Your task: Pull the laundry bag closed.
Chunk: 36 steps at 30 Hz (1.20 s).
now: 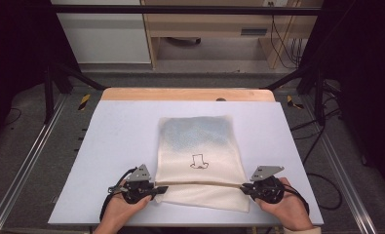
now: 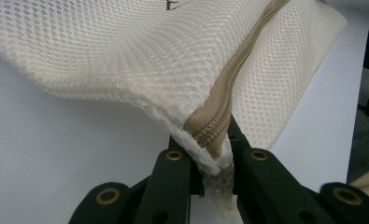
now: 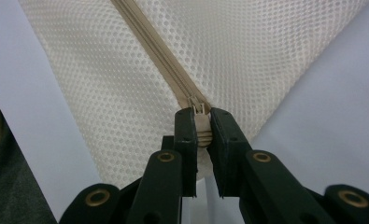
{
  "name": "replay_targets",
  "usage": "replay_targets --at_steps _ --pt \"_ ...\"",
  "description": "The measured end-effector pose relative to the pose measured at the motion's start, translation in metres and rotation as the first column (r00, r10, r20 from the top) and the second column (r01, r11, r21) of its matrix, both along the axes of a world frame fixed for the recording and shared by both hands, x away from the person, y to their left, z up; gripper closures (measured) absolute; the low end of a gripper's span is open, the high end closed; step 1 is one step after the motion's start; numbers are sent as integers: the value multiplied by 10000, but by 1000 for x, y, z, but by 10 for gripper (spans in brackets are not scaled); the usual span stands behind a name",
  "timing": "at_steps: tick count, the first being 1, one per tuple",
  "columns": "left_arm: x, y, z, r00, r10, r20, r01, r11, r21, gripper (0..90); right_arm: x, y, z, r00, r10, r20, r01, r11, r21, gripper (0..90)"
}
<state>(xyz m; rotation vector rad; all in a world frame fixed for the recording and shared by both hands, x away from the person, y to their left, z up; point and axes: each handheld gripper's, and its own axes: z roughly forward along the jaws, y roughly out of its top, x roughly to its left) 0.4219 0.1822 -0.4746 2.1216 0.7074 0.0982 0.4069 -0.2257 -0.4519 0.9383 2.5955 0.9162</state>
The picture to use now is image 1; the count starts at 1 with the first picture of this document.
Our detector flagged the white table mat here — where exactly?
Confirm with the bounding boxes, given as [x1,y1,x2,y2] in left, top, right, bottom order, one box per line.
[47,99,325,228]

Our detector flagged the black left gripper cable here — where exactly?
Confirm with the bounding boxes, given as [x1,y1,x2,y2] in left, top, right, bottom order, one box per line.
[98,167,138,222]

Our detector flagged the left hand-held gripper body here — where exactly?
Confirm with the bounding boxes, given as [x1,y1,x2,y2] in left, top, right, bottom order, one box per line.
[107,164,156,205]

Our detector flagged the thin black floor cable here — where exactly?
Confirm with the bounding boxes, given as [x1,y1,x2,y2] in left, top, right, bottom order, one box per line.
[4,107,22,127]

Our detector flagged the white mesh laundry bag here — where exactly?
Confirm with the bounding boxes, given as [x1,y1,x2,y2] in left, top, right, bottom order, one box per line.
[154,114,251,214]

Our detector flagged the aluminium floor rail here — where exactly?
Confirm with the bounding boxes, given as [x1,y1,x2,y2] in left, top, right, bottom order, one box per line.
[300,97,379,234]
[0,93,68,234]

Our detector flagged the black horizontal frame bar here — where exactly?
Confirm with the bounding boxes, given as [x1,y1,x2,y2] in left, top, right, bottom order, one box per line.
[49,4,323,17]

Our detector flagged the black curtain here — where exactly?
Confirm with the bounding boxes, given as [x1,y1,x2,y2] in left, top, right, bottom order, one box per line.
[0,0,83,155]
[298,0,385,199]

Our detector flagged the black hanging desk cables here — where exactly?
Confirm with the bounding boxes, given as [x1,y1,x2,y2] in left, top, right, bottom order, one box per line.
[269,2,304,70]

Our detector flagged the white cabinet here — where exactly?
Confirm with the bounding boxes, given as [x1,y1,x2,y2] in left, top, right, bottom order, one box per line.
[51,0,152,64]

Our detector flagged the yellow black tape piece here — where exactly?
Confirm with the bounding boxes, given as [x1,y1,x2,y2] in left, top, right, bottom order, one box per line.
[77,93,92,111]
[286,95,305,110]

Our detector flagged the grey desk label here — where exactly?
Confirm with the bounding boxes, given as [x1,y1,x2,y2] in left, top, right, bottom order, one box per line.
[240,28,269,36]

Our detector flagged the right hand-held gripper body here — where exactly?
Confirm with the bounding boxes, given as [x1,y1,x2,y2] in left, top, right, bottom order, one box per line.
[250,165,286,205]

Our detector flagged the person's left hand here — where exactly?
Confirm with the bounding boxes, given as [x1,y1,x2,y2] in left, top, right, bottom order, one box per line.
[94,186,153,234]

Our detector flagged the light wooden desk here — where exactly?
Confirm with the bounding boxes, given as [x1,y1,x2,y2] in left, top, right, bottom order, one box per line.
[140,0,323,70]

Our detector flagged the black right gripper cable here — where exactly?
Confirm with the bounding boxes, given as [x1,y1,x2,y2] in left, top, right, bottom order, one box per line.
[280,184,311,216]

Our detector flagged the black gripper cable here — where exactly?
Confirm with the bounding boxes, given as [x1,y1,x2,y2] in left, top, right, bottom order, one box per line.
[280,184,311,216]
[98,167,138,222]

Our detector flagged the person's right hand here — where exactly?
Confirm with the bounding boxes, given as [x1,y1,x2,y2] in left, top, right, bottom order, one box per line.
[254,176,315,232]

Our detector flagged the black metal frame stand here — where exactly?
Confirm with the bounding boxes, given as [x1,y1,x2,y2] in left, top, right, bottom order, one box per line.
[263,62,327,127]
[43,62,107,125]

